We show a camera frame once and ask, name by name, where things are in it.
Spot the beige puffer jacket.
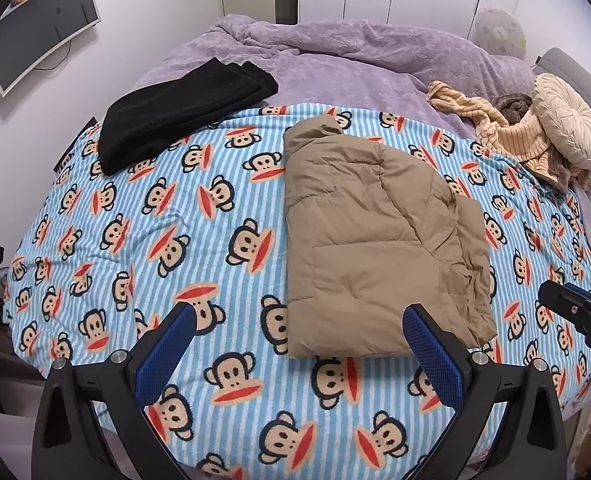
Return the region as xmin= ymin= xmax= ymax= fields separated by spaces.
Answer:
xmin=284 ymin=115 xmax=497 ymax=359

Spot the beige striped knit garment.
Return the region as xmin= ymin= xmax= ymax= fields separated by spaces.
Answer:
xmin=427 ymin=79 xmax=591 ymax=194

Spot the cream round pillow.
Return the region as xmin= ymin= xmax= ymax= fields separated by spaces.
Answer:
xmin=533 ymin=73 xmax=591 ymax=170

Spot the blue monkey print blanket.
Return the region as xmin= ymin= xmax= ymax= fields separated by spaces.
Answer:
xmin=5 ymin=104 xmax=591 ymax=479

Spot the brown fuzzy garment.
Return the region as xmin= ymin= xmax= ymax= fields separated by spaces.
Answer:
xmin=493 ymin=93 xmax=532 ymax=126

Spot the round plush cushion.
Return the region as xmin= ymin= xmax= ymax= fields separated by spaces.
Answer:
xmin=471 ymin=8 xmax=527 ymax=60

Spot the black folded garment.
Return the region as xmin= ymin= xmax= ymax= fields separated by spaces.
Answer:
xmin=98 ymin=58 xmax=278 ymax=176

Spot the purple duvet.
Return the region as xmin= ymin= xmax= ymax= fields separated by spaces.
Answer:
xmin=137 ymin=14 xmax=535 ymax=138

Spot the monitor cable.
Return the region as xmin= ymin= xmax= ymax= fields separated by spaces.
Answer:
xmin=32 ymin=39 xmax=74 ymax=73

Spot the wall mounted monitor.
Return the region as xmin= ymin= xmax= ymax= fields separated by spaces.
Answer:
xmin=0 ymin=0 xmax=100 ymax=96

